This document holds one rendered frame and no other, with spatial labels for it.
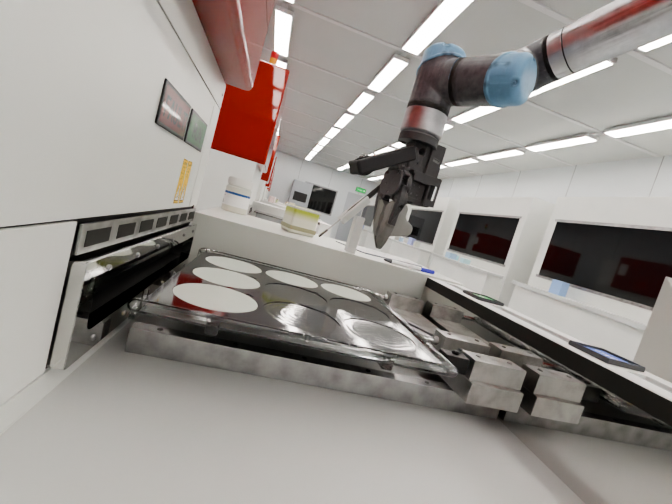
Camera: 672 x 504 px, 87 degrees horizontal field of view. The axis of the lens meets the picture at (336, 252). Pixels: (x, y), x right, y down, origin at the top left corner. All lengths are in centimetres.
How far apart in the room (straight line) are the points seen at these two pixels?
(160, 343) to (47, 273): 18
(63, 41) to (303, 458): 35
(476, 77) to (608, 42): 19
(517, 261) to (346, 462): 501
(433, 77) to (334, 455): 57
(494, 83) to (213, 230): 56
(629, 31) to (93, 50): 65
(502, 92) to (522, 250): 475
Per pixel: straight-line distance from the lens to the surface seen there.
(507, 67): 63
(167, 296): 43
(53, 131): 29
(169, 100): 47
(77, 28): 30
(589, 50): 72
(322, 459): 37
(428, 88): 68
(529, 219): 533
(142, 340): 47
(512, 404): 56
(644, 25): 71
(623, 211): 440
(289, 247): 77
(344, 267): 79
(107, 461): 34
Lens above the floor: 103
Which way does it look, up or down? 5 degrees down
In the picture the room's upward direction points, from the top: 16 degrees clockwise
